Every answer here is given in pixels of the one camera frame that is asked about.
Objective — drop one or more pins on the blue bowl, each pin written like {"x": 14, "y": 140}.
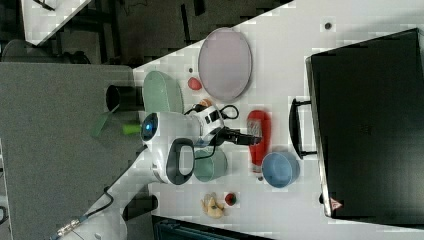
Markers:
{"x": 280, "y": 169}

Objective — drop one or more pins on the blue metal rail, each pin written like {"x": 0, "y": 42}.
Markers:
{"x": 171, "y": 229}

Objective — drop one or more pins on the grey oval plate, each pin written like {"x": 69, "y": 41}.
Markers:
{"x": 225, "y": 64}

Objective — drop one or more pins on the small red toy fruit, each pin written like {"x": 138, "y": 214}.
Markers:
{"x": 230, "y": 199}

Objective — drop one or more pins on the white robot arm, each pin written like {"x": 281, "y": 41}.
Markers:
{"x": 167, "y": 156}

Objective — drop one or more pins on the orange slice toy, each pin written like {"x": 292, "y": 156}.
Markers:
{"x": 205, "y": 102}

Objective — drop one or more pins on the green slotted spatula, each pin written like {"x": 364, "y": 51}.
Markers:
{"x": 105, "y": 121}

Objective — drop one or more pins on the green perforated colander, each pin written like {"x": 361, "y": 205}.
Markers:
{"x": 161, "y": 93}

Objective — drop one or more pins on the red ketchup bottle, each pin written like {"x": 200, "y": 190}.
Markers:
{"x": 259, "y": 124}

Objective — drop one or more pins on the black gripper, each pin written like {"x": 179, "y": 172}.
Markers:
{"x": 231, "y": 135}

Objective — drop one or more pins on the red toy strawberry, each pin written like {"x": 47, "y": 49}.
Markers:
{"x": 194, "y": 84}

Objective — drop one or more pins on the black cylinder table corner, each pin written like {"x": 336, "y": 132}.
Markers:
{"x": 139, "y": 206}

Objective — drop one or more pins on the black toaster oven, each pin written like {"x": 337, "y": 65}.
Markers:
{"x": 367, "y": 104}

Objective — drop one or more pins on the black pot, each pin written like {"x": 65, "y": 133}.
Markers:
{"x": 124, "y": 98}

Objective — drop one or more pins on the green cup with handle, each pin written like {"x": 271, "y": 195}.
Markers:
{"x": 210, "y": 164}

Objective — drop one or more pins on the peeled toy banana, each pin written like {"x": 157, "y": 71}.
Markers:
{"x": 211, "y": 207}

